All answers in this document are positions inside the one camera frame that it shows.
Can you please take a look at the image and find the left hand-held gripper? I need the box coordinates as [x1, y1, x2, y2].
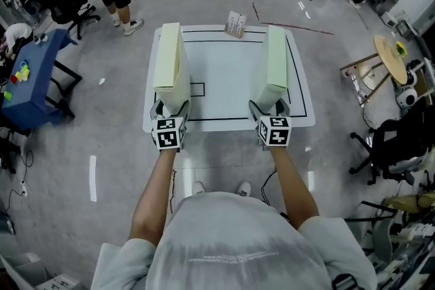
[150, 98, 191, 151]

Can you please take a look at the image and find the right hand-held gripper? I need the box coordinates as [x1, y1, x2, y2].
[247, 98, 293, 148]

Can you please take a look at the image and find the pale yellow cardboard box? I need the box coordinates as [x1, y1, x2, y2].
[152, 22, 192, 117]

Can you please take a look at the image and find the pale green cardboard box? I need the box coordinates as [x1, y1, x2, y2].
[255, 24, 290, 113]

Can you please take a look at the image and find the person's left forearm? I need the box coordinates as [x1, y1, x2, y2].
[130, 147, 179, 246]

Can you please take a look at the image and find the person's right forearm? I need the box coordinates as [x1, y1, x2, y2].
[269, 145, 321, 230]

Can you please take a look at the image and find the person's left white shoe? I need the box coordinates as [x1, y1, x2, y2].
[191, 180, 207, 196]

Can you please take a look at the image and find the person's white shoe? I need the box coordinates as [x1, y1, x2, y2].
[236, 181, 253, 198]
[191, 180, 207, 196]

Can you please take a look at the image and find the person's right white shoe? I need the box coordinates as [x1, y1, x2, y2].
[236, 181, 253, 198]

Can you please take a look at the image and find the wooden card holder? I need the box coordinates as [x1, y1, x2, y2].
[224, 10, 248, 39]

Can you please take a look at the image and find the blue cloth covered table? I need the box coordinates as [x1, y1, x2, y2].
[1, 28, 84, 132]

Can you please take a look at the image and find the round wooden table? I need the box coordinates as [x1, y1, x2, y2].
[339, 33, 409, 107]

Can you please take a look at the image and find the black office chair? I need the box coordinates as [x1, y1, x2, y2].
[349, 111, 433, 186]
[35, 0, 101, 41]

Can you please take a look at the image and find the person's white t-shirt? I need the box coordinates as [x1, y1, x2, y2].
[90, 192, 378, 290]

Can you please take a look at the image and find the white round robot head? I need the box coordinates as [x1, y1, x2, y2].
[395, 59, 428, 109]

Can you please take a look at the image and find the white boxy appliance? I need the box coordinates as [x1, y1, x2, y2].
[380, 10, 399, 29]

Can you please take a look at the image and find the grey office chair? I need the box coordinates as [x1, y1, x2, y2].
[346, 200, 399, 263]

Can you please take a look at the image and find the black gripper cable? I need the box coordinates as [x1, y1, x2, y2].
[260, 168, 278, 206]
[168, 168, 178, 215]

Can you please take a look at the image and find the black white strap buckle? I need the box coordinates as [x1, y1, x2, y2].
[330, 272, 366, 290]

